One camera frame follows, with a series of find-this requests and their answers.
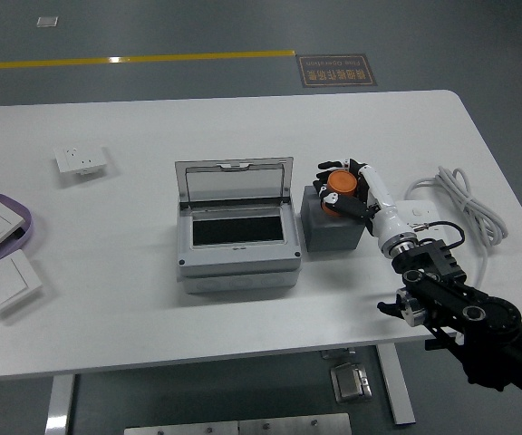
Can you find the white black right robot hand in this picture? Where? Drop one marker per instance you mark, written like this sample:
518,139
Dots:
385,213

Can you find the orange cylinder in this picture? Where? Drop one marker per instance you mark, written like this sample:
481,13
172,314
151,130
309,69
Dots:
340,181

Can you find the grey enclosure box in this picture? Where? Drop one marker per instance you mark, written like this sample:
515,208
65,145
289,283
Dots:
238,263

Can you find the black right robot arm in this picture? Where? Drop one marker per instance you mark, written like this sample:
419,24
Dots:
442,267

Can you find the grey cube with round hole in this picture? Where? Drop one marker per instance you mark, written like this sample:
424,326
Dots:
329,233

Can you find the metal floor socket box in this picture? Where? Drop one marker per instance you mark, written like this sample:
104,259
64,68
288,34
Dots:
350,383

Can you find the white power strip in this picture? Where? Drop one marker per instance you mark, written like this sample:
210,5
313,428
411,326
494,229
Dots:
424,213

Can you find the brown floor sign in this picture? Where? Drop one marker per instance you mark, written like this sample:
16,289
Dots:
335,70

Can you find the white table leg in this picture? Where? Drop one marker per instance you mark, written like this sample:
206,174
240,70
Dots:
397,389
59,408

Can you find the yellow floor tape line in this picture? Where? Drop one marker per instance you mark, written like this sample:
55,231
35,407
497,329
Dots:
152,58

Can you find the purple tray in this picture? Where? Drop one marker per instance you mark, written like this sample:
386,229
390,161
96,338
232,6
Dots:
27,222

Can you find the small silver floor plate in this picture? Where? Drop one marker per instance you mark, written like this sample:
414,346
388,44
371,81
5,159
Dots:
47,22

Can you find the metal bracket under table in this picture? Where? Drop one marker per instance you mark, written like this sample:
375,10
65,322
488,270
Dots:
338,353

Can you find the grey metal base plate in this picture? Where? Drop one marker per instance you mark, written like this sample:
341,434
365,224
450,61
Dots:
295,425
179,429

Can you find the white wall socket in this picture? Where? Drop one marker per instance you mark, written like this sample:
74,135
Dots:
80,157

